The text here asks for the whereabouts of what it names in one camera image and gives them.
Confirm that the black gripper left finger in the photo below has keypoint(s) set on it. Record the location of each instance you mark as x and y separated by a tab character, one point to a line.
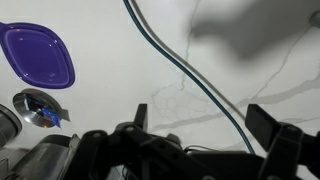
126	153

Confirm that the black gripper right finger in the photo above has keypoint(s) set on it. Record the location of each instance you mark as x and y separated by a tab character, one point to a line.
283	146

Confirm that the purple plastic lid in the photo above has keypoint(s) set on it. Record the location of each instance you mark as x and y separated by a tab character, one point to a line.
36	53

